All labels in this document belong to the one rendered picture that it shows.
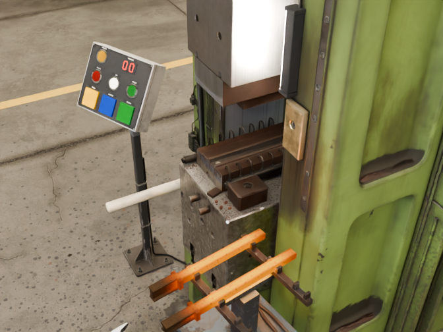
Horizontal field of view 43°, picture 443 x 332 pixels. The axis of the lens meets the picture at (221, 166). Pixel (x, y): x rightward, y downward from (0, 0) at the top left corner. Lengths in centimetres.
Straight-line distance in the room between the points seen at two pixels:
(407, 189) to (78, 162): 239
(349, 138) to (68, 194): 226
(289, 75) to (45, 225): 208
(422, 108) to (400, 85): 15
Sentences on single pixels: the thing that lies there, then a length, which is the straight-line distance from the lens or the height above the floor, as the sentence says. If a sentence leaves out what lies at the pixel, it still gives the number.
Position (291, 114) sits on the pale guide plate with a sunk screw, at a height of 132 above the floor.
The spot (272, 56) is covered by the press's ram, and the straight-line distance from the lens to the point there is 176.
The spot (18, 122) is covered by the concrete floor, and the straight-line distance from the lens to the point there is 430.
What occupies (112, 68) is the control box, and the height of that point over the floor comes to 114.
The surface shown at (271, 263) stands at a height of 98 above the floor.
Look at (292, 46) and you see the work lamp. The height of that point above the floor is 154.
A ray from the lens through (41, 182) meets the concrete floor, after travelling 367.
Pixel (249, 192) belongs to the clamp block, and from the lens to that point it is 193.
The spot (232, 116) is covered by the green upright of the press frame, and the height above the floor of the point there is 103.
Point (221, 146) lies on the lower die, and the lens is 214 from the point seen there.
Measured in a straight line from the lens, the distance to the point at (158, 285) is 163.
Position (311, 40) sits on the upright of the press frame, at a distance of 157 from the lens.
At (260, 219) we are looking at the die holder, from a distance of 199.
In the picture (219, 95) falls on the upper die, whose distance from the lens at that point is 182.
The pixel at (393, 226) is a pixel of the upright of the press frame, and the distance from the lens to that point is 214.
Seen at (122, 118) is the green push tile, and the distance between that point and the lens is 230.
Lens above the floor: 222
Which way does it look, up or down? 38 degrees down
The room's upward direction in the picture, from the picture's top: straight up
